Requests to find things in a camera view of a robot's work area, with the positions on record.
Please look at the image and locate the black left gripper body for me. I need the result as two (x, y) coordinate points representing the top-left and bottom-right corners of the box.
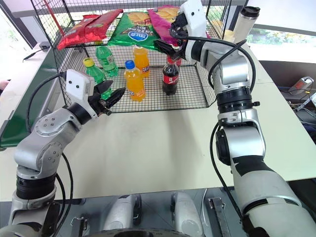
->
(88, 83), (112, 116)

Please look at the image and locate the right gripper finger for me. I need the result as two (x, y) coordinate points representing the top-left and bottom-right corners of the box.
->
(154, 39), (179, 56)
(171, 13), (186, 32)

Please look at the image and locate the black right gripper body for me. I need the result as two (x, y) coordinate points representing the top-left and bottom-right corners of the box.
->
(170, 26), (190, 61)

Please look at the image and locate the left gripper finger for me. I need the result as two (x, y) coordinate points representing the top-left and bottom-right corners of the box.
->
(106, 87), (127, 109)
(97, 79), (114, 96)

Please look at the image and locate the green conveyor belt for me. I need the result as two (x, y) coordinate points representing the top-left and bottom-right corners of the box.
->
(0, 45), (62, 151)

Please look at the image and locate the green soda bottle yellow cap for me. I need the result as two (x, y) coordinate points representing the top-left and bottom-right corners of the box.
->
(82, 58), (108, 100)

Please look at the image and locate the magenta chip bag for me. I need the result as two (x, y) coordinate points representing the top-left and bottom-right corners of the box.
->
(147, 6), (183, 47)

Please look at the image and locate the orange soda bottle blue cap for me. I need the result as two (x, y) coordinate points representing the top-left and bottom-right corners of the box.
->
(124, 60), (146, 102)

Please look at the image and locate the cola bottle red label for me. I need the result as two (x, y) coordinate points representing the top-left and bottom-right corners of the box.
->
(162, 54), (182, 96)

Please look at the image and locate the green chip bag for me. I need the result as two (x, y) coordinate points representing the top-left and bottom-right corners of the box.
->
(108, 11), (161, 51)

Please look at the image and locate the red chip bag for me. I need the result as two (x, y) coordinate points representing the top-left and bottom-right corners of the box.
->
(57, 9), (123, 50)

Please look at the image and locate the white tumbler black lid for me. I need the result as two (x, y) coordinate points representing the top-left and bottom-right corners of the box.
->
(233, 6), (261, 42)

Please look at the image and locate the red pole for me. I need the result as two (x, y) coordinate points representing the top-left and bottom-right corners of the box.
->
(47, 0), (65, 36)

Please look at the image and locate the silver rounded robot leg cover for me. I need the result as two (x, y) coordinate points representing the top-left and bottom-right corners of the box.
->
(102, 194), (143, 232)
(170, 191), (204, 237)

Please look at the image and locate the grey device red display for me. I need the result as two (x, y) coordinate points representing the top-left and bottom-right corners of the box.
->
(288, 76), (315, 96)

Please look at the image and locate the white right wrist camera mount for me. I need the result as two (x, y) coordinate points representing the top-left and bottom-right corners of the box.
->
(179, 0), (207, 38)

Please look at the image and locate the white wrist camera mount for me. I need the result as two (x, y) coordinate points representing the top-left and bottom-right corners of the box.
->
(179, 0), (207, 38)
(65, 69), (98, 118)

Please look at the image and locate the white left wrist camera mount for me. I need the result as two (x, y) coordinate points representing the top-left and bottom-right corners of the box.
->
(65, 69), (98, 118)

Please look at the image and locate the black wire two-tier rack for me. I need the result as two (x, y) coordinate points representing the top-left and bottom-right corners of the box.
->
(29, 0), (250, 114)

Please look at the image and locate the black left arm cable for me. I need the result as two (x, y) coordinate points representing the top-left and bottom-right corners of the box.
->
(26, 71), (74, 207)

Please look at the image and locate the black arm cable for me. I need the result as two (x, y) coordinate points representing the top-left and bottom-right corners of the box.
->
(26, 71), (74, 207)
(169, 29), (256, 198)

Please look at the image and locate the small black box with cable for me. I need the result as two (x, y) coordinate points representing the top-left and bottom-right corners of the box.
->
(23, 41), (50, 60)

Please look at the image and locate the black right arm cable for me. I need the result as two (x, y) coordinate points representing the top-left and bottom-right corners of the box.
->
(169, 29), (256, 198)

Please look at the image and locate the black metal strap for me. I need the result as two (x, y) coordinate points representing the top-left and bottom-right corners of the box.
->
(208, 197), (234, 237)
(70, 216), (88, 237)

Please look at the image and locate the thin white cable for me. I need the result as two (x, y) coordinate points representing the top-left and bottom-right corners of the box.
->
(200, 189), (208, 231)

